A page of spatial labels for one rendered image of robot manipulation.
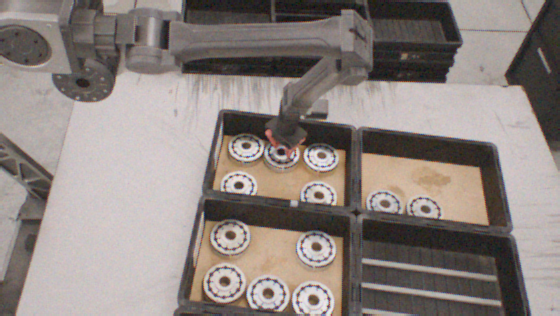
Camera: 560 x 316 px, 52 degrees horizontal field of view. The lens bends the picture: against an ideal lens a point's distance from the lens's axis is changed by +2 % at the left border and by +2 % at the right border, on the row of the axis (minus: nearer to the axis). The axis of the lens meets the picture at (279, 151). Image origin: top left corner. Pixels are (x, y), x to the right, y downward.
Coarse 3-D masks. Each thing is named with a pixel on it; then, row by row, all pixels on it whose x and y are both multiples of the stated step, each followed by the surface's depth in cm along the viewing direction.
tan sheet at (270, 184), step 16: (224, 144) 168; (224, 160) 165; (224, 176) 161; (256, 176) 162; (272, 176) 163; (288, 176) 163; (304, 176) 164; (336, 176) 164; (272, 192) 159; (288, 192) 160; (336, 192) 161
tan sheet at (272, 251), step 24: (264, 240) 149; (288, 240) 150; (336, 240) 151; (216, 264) 144; (240, 264) 144; (264, 264) 145; (288, 264) 146; (336, 264) 147; (192, 288) 139; (288, 288) 141; (336, 288) 143; (336, 312) 139
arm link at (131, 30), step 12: (120, 24) 100; (132, 24) 100; (144, 24) 101; (156, 24) 102; (168, 24) 104; (120, 36) 99; (132, 36) 100; (144, 36) 101; (156, 36) 101; (168, 36) 104; (120, 48) 102
